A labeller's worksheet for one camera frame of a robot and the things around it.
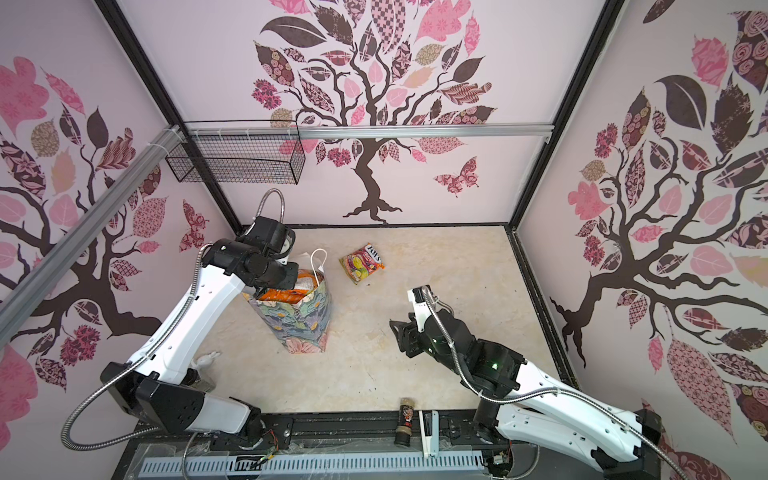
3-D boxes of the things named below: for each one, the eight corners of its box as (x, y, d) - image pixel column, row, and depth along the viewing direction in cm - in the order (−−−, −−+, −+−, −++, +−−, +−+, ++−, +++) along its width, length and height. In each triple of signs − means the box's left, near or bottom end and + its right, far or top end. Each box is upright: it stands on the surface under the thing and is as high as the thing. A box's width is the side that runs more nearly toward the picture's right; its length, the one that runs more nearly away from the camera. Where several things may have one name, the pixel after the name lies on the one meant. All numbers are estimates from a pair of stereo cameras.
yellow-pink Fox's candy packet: (355, 284, 104) (354, 278, 101) (340, 264, 110) (339, 258, 107) (385, 268, 109) (385, 262, 106) (370, 249, 115) (369, 243, 112)
